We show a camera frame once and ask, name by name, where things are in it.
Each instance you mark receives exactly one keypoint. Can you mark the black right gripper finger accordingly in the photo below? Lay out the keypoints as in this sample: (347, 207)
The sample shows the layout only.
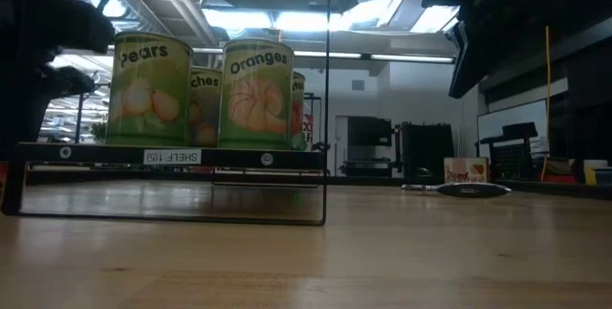
(483, 46)

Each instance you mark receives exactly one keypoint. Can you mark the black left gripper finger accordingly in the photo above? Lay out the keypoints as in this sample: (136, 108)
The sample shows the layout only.
(69, 83)

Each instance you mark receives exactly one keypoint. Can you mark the green pears can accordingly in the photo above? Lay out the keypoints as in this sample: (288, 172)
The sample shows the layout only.
(150, 89)

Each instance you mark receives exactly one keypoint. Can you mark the peaches can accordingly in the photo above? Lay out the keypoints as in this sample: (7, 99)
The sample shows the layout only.
(205, 108)

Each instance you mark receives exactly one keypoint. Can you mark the wooden shelf with black frame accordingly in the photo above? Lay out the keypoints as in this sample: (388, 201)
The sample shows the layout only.
(229, 158)

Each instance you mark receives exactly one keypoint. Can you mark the green oranges can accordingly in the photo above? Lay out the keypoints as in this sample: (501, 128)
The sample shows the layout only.
(255, 98)

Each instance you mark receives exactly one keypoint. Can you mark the blue tomatoes can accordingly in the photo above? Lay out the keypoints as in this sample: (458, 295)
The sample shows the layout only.
(298, 117)

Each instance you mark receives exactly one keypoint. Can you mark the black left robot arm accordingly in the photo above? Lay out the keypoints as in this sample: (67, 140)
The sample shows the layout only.
(14, 84)

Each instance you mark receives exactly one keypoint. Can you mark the white shelf label sticker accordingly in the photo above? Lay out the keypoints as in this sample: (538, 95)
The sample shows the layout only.
(172, 156)

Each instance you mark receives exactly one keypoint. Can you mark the black metal stand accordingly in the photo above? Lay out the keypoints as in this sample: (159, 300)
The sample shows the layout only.
(78, 117)

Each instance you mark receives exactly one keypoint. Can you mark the whiteboard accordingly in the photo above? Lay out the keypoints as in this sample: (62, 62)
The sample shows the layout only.
(507, 117)

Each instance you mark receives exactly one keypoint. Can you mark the white tube light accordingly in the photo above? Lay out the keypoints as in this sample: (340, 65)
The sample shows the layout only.
(406, 58)

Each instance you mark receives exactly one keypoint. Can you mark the black rack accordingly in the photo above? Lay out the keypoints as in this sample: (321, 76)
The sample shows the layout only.
(514, 161)

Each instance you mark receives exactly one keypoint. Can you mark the short diced tomatoes can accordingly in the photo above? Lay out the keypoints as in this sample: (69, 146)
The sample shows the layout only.
(466, 170)

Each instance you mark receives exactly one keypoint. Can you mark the black monitor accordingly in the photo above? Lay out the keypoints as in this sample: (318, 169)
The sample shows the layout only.
(369, 131)

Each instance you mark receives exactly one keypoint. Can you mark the red tray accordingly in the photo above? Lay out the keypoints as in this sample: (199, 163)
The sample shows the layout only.
(559, 178)

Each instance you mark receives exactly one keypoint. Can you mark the yellow white container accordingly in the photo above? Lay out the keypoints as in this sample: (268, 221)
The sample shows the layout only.
(592, 165)

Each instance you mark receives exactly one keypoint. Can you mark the blue container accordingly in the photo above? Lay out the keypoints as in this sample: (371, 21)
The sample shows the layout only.
(605, 177)

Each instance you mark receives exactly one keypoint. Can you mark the colourful printed sign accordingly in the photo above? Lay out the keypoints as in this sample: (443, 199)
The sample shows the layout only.
(310, 129)

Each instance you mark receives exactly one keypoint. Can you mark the black aluminium table frame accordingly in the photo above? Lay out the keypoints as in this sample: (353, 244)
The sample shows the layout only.
(368, 181)

